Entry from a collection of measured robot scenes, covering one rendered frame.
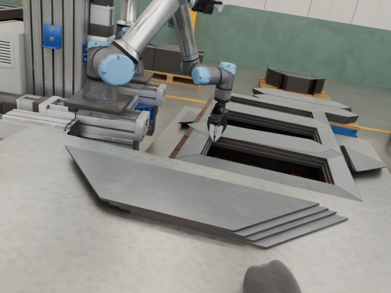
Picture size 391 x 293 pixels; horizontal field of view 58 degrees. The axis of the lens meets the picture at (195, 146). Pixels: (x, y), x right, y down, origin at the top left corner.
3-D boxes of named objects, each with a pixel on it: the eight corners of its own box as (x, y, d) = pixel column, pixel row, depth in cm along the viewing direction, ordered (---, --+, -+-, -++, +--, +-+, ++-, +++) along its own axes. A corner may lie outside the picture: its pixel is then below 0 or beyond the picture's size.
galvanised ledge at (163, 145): (210, 114, 269) (210, 110, 268) (157, 202, 152) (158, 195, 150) (184, 109, 272) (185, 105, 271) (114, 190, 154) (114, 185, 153)
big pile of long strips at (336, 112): (349, 111, 283) (351, 104, 280) (359, 127, 246) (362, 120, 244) (251, 92, 293) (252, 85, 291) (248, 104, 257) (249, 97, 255)
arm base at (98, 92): (75, 100, 138) (75, 75, 134) (89, 90, 152) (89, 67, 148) (113, 106, 138) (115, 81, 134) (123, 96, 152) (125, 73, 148)
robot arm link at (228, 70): (214, 60, 153) (230, 61, 157) (210, 85, 157) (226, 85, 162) (224, 65, 147) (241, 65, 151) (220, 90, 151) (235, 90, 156)
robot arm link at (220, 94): (231, 92, 153) (213, 88, 154) (229, 102, 155) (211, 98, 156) (233, 88, 159) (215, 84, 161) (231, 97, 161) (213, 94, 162)
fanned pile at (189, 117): (207, 114, 259) (208, 109, 257) (196, 132, 223) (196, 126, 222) (191, 111, 261) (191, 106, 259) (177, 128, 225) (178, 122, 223)
